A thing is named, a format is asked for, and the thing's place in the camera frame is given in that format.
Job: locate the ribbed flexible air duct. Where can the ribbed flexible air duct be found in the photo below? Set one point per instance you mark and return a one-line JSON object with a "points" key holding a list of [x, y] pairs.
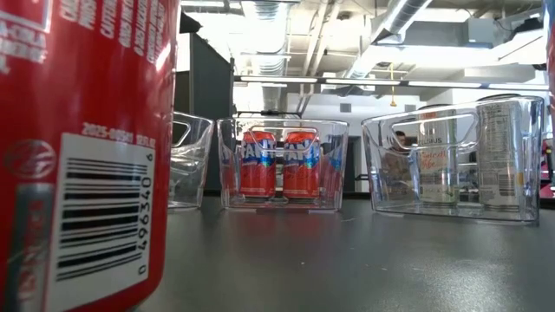
{"points": [[266, 26]]}

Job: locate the person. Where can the person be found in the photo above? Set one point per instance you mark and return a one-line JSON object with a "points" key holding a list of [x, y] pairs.
{"points": [[400, 139]]}

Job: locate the orange Fanta can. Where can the orange Fanta can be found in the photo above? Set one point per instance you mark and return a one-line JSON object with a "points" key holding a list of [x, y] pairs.
{"points": [[258, 182], [301, 182]]}

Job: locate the black horizontal bar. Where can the black horizontal bar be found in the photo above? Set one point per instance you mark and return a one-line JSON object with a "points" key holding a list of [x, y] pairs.
{"points": [[269, 114]]}

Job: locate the clear plastic storage bin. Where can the clear plastic storage bin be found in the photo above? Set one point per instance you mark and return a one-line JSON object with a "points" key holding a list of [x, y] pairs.
{"points": [[195, 173], [466, 210], [334, 203]]}

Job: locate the white Celsius can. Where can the white Celsius can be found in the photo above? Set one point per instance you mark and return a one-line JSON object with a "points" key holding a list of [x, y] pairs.
{"points": [[438, 173], [498, 164]]}

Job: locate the red Coca-Cola can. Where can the red Coca-Cola can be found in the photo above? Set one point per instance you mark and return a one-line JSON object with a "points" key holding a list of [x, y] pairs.
{"points": [[86, 86]]}

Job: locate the long ceiling light fixture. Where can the long ceiling light fixture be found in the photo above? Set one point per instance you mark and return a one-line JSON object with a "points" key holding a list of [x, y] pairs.
{"points": [[368, 81]]}

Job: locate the black partition panel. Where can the black partition panel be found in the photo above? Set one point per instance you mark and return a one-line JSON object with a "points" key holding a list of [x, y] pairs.
{"points": [[217, 108]]}

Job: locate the red and black equipment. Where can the red and black equipment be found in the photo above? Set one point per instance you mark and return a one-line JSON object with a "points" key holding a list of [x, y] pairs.
{"points": [[548, 190]]}

